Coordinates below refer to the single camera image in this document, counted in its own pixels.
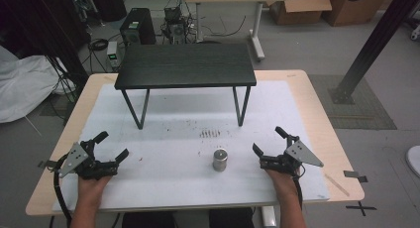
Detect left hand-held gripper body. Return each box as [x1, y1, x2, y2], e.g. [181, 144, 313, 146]
[58, 140, 119, 181]

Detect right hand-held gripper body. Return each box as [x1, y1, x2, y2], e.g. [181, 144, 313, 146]
[260, 135, 325, 177]

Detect silver metal cylinder weight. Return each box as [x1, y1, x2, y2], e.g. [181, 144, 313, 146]
[212, 148, 229, 172]

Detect person's left hand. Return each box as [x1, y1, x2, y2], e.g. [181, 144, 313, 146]
[77, 175, 112, 202]

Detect person's right hand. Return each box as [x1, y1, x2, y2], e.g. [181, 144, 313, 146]
[265, 170, 300, 199]

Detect black tape strip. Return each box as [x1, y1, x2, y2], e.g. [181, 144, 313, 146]
[37, 160, 57, 170]
[343, 170, 368, 183]

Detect thin wooden stick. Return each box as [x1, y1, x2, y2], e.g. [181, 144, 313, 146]
[323, 172, 351, 198]

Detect white table leg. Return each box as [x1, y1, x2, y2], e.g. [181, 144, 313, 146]
[261, 205, 277, 228]

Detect white table mat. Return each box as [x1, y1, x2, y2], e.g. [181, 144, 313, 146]
[52, 80, 331, 213]

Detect grey floor mat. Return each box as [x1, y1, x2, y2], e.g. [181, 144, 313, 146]
[308, 73, 398, 131]

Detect small box with green display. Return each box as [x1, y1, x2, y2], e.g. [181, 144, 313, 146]
[106, 41, 121, 69]

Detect black tape cross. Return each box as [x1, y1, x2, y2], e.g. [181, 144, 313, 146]
[345, 200, 377, 218]

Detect white cloth heap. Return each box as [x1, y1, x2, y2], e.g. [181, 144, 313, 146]
[0, 44, 77, 124]

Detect person's legs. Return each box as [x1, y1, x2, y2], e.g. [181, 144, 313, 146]
[121, 207, 256, 228]

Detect small black table riser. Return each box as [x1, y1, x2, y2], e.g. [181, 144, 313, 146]
[113, 43, 258, 131]

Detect black computer tower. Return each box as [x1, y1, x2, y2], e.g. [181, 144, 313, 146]
[119, 7, 157, 47]

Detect open cardboard box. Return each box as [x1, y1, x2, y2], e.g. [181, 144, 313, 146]
[267, 0, 333, 27]

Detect white round object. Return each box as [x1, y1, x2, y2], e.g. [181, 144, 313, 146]
[405, 145, 420, 179]

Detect light wooden desk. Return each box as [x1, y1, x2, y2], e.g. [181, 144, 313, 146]
[182, 0, 293, 62]

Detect large cardboard box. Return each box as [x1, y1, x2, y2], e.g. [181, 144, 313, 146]
[321, 0, 390, 28]

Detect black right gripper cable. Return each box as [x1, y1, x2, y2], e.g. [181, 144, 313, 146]
[291, 165, 305, 211]

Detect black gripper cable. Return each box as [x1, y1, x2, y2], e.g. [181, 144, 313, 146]
[291, 165, 305, 211]
[49, 154, 73, 228]

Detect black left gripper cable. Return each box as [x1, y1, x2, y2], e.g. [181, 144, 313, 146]
[49, 154, 73, 228]

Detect coiled black cable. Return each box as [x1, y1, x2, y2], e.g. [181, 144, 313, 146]
[87, 38, 110, 52]

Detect black stand with cables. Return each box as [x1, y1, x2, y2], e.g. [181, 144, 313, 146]
[0, 0, 89, 90]

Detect black metal post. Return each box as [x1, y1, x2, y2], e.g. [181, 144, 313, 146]
[328, 0, 420, 106]

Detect electronics rack with cables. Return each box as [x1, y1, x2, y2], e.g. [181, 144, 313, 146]
[160, 5, 188, 46]

